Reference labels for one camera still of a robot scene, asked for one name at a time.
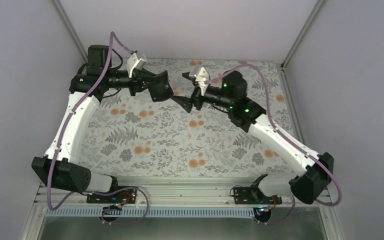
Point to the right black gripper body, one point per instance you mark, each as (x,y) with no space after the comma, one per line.
(196,97)

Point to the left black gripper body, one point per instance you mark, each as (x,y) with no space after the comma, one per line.
(135,81)

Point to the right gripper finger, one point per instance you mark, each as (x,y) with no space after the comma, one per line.
(187,76)
(183,101)

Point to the black leather card holder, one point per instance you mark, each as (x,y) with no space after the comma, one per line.
(163,91)

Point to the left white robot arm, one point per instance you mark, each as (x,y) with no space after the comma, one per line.
(59,168)

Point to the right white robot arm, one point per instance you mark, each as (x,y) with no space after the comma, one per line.
(312,171)

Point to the floral table mat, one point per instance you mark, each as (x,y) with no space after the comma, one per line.
(134,136)

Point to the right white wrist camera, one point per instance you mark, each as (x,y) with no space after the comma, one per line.
(201,78)

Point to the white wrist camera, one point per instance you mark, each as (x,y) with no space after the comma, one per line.
(135,62)
(201,78)

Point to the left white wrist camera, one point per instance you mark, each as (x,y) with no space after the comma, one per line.
(135,62)

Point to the aluminium rail frame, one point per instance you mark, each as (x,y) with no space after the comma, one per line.
(165,191)

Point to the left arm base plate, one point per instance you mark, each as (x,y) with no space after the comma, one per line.
(123,195)

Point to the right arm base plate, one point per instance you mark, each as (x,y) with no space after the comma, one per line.
(252,196)

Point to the white slotted cable duct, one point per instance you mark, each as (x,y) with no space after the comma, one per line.
(154,212)

